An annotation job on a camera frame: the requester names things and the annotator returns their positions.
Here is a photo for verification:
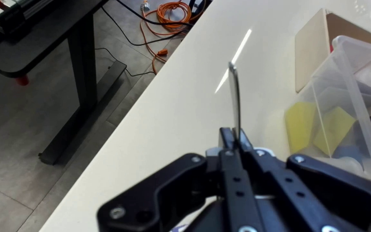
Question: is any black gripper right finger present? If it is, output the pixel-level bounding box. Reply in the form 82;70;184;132
240;128;371;232

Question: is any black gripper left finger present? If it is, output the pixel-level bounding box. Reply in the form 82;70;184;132
97;127;260;232

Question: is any grey cake slicer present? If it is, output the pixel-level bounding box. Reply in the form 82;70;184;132
228;61;244;141

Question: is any clear plastic toy bin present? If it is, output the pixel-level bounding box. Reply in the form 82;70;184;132
285;35;371;187

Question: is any small white cardboard box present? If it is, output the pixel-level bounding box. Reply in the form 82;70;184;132
294;8;371;94

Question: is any black desk frame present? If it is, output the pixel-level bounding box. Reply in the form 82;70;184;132
0;0;129;167

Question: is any black floor cable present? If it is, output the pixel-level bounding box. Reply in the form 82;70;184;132
101;0;213;49

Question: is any orange floor cable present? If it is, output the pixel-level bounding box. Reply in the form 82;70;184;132
139;0;196;75

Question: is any aluminium frame with red clips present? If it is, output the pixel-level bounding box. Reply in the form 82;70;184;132
0;0;52;25

